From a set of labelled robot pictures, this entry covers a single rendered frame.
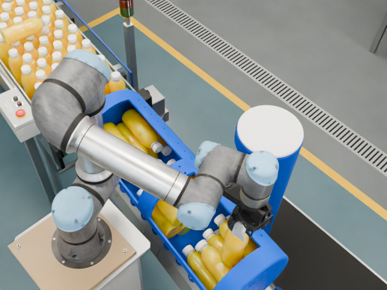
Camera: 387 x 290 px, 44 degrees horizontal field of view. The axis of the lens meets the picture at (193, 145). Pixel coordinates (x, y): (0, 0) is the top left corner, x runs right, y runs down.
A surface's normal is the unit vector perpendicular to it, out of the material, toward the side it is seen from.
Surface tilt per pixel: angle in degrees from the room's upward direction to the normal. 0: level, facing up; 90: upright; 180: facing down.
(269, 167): 0
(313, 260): 0
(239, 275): 24
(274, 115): 0
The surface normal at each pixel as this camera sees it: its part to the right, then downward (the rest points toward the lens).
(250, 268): -0.08, -0.52
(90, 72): 0.69, -0.20
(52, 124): -0.26, 0.07
